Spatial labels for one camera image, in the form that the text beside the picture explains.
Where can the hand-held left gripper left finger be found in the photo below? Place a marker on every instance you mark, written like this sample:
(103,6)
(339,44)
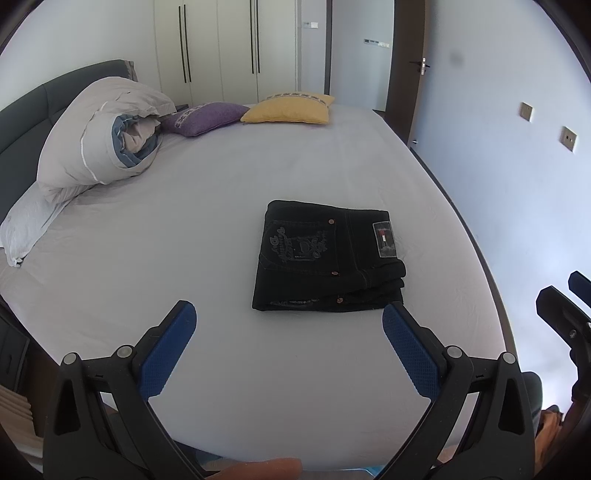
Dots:
(168,350)

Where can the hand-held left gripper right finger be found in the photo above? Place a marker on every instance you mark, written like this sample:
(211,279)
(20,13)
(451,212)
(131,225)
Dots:
(411,350)

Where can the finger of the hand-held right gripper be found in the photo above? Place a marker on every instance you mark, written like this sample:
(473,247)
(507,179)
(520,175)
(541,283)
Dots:
(561,314)
(581,284)

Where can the black denim pants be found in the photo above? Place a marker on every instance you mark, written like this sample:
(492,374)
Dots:
(314,277)

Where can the person's left hand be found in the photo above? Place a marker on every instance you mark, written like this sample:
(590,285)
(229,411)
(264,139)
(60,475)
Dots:
(263,470)

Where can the orange cloth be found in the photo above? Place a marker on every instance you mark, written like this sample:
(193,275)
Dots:
(549,424)

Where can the bed with white sheet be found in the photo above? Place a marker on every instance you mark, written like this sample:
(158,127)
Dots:
(184,230)

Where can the dark nightstand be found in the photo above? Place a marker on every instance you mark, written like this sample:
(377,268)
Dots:
(11,355)

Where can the beige curtain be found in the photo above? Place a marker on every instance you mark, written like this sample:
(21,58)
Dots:
(18,420)

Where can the white pillow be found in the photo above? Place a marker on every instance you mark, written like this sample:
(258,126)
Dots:
(27,221)

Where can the rolled grey duvet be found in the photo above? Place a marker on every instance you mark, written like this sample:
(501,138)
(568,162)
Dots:
(78,138)

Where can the purple pillow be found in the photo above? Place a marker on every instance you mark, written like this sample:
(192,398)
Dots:
(203,117)

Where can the yellow pillow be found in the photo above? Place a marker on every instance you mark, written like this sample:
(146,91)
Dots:
(288,110)

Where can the brown wooden door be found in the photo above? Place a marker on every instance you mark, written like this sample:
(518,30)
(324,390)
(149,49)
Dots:
(404,69)

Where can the white wardrobe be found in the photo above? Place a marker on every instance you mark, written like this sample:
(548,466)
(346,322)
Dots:
(226,46)

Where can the brass wall socket plate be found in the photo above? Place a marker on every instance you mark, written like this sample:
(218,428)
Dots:
(525,111)
(568,138)

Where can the white wall control panel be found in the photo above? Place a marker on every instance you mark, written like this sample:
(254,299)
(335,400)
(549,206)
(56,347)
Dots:
(376,43)

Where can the white wall switch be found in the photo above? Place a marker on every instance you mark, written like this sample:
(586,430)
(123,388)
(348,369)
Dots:
(311,24)

